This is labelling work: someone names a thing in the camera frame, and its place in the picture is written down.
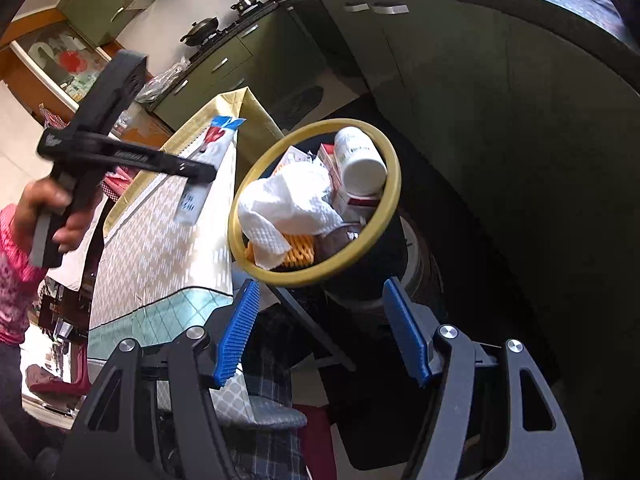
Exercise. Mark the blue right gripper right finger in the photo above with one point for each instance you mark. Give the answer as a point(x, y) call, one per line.
point(411, 343)

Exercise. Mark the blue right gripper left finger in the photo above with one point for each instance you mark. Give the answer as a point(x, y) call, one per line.
point(232, 328)

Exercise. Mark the white toothpaste tube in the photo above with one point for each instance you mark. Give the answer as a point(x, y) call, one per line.
point(218, 136)

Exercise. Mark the orange foam net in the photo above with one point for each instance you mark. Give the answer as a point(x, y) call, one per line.
point(277, 250)

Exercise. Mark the white paper towel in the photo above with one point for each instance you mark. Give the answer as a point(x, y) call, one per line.
point(290, 202)

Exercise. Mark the white pill bottle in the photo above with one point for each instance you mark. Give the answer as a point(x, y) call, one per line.
point(362, 169)

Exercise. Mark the black trash bin yellow rim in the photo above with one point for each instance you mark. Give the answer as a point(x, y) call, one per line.
point(353, 261)

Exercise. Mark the green lower kitchen cabinets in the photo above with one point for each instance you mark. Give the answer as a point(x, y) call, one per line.
point(516, 123)

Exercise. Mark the left hand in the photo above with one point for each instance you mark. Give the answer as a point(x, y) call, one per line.
point(46, 195)

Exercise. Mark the plastic bag on counter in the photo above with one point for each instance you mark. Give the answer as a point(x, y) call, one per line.
point(157, 85)

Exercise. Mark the patterned tablecloth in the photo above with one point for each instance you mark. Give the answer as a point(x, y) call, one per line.
point(157, 277)

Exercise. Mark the black wok on stove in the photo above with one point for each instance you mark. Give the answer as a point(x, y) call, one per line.
point(200, 32)

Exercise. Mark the small black pot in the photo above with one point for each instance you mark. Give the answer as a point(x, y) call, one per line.
point(241, 6)

